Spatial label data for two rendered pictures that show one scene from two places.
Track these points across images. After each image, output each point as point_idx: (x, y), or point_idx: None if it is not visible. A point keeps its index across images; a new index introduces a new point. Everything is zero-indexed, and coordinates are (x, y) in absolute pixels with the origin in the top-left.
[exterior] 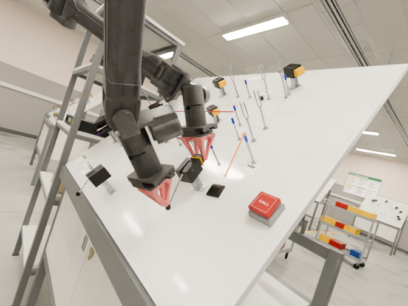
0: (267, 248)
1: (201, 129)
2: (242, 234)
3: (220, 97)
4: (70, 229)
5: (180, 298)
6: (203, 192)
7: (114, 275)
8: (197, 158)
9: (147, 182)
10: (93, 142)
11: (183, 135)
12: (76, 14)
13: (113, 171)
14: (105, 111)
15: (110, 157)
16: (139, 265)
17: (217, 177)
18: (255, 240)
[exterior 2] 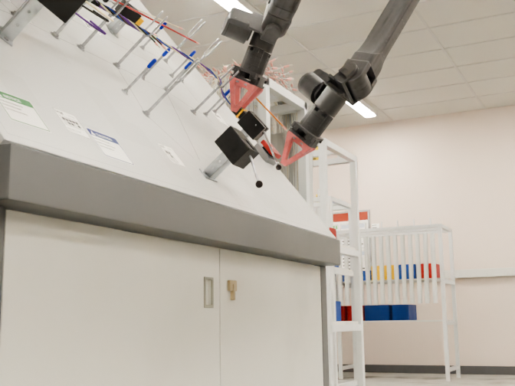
0: (285, 178)
1: (267, 80)
2: (277, 175)
3: None
4: (144, 322)
5: (315, 223)
6: None
7: (300, 246)
8: (254, 112)
9: (322, 139)
10: None
11: (258, 84)
12: None
13: (155, 140)
14: (372, 88)
15: (92, 103)
16: (300, 224)
17: (223, 132)
18: (281, 176)
